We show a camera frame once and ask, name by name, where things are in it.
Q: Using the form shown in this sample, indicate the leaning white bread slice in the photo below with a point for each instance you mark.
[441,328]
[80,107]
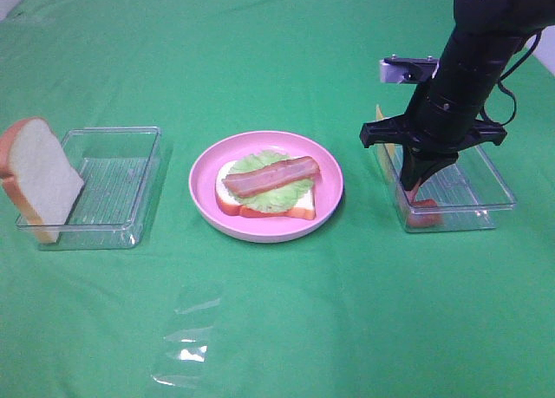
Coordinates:
[36,173]

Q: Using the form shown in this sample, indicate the pink round plate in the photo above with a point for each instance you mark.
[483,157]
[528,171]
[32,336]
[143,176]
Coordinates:
[328,187]

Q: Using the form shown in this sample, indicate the green tablecloth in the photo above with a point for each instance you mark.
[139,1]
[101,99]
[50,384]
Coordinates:
[359,308]

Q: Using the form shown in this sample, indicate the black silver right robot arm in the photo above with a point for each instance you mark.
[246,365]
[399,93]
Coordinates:
[487,33]

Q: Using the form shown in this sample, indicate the clear right plastic container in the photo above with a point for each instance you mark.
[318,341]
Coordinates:
[470,193]

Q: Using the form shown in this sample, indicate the clear tape patch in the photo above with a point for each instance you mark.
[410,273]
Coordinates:
[180,367]

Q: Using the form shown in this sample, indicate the green lettuce leaf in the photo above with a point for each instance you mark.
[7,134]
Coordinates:
[277,200]

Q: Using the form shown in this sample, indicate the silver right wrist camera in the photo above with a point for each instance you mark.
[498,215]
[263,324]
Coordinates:
[399,70]

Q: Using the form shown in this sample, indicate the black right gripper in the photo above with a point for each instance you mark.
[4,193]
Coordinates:
[441,117]

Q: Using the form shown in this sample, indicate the bacon strip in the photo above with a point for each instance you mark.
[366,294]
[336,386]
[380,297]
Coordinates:
[273,176]
[420,212]

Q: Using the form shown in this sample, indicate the clear left plastic container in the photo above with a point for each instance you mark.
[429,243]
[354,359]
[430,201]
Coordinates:
[121,169]

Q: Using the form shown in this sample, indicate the white bread slice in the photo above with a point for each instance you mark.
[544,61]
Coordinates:
[303,209]
[36,173]

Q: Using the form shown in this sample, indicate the yellow cheese slice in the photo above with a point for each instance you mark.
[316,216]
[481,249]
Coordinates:
[385,154]

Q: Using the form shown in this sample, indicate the clear plastic container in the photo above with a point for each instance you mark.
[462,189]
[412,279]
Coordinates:
[121,169]
[470,193]

